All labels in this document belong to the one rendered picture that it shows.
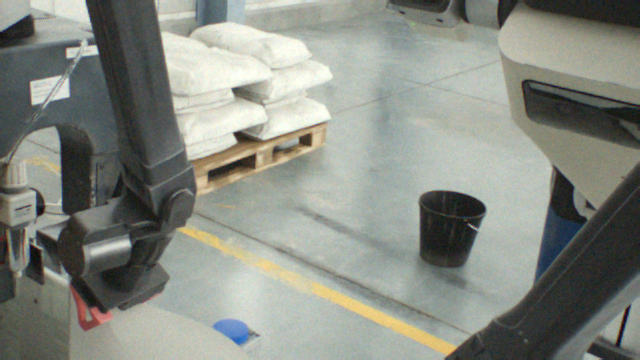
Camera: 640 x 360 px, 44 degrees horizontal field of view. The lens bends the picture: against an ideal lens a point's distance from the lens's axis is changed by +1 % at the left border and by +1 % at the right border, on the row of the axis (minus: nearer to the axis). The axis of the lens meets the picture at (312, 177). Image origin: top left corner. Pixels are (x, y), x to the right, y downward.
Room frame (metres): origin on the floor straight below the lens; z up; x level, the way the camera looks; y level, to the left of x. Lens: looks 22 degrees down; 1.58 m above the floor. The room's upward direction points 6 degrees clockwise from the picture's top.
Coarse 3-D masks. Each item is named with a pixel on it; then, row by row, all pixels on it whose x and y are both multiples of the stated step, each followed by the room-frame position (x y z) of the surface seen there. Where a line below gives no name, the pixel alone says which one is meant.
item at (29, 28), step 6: (24, 18) 0.98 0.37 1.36; (30, 18) 0.99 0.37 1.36; (12, 24) 0.95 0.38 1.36; (18, 24) 0.96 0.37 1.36; (24, 24) 0.97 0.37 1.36; (30, 24) 0.98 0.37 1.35; (6, 30) 0.95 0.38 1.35; (12, 30) 0.95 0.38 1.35; (18, 30) 0.96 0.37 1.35; (24, 30) 0.97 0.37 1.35; (30, 30) 0.98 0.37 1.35; (0, 36) 0.95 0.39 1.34; (6, 36) 0.95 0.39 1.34; (12, 36) 0.95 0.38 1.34; (18, 36) 0.96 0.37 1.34; (24, 36) 0.97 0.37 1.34
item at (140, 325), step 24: (72, 312) 0.93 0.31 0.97; (120, 312) 0.90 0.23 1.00; (144, 312) 0.88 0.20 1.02; (168, 312) 0.87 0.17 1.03; (72, 336) 0.93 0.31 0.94; (96, 336) 0.88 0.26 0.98; (120, 336) 0.90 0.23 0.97; (144, 336) 0.88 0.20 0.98; (168, 336) 0.87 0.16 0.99; (192, 336) 0.86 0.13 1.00; (216, 336) 0.84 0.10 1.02
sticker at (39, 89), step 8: (40, 80) 0.94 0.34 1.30; (48, 80) 0.95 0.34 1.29; (56, 80) 0.96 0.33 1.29; (32, 88) 0.93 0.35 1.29; (40, 88) 0.94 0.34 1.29; (48, 88) 0.95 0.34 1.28; (64, 88) 0.97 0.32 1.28; (32, 96) 0.93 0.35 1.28; (40, 96) 0.94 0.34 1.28; (56, 96) 0.96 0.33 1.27; (64, 96) 0.97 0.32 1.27; (32, 104) 0.93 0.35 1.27
